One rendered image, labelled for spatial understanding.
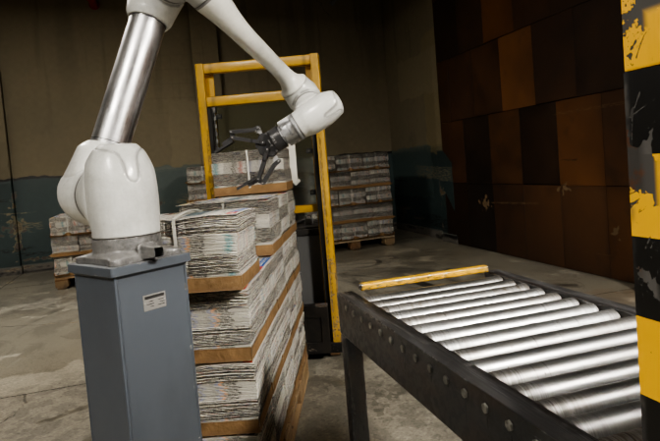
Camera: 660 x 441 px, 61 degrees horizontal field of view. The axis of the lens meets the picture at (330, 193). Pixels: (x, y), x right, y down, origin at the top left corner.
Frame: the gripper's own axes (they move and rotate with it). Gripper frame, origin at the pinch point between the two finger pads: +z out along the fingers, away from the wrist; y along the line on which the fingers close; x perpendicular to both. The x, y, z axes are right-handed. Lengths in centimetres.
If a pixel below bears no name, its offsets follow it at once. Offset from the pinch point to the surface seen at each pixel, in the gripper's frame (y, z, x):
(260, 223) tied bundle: 20, 10, 47
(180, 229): 9.0, 19.0, -14.8
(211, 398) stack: 58, 40, -10
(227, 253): 22.5, 10.6, -15.7
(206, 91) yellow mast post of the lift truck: -66, 20, 167
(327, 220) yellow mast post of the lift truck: 41, -2, 159
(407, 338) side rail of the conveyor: 57, -25, -59
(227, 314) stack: 38.4, 22.1, -10.3
